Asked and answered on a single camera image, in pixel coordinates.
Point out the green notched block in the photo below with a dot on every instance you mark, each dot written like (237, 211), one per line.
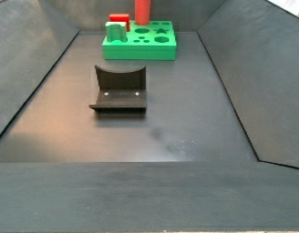
(117, 31)

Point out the red rectangular block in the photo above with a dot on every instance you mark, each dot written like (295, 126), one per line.
(121, 17)

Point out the black cradle fixture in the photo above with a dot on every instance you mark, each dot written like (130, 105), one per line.
(122, 89)

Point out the red cylinder peg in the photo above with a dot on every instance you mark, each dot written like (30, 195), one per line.
(142, 12)

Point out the green shape sorter board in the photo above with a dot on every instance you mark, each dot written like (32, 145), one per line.
(152, 42)

